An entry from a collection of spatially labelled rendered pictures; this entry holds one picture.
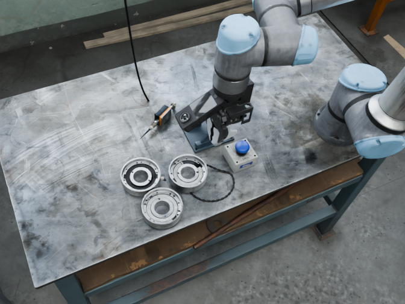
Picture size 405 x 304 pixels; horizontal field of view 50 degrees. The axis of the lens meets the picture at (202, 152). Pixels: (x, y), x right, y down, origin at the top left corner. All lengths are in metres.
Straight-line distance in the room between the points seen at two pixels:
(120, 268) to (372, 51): 2.20
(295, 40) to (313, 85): 0.65
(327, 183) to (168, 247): 0.60
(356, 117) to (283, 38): 0.41
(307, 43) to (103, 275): 0.88
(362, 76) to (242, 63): 0.48
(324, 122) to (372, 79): 0.20
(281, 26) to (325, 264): 1.38
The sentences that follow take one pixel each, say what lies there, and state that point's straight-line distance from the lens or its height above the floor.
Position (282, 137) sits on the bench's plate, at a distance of 1.32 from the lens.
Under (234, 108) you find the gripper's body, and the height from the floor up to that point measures 1.10.
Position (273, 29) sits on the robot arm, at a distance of 0.86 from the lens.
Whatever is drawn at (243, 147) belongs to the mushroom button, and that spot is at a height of 0.87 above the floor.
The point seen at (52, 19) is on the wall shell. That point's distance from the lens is 2.74.
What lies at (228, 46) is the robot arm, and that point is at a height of 1.29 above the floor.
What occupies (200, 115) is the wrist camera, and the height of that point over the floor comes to 1.10.
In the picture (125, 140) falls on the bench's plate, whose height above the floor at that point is 0.80.
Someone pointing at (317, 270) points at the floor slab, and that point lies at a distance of 2.04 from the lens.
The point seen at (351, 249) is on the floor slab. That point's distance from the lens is 2.14.
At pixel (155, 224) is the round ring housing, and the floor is 0.84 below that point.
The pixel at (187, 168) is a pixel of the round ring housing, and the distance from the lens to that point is 1.19.
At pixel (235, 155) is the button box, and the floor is 0.85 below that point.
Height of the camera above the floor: 1.83
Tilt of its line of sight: 55 degrees down
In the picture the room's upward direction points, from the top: 7 degrees clockwise
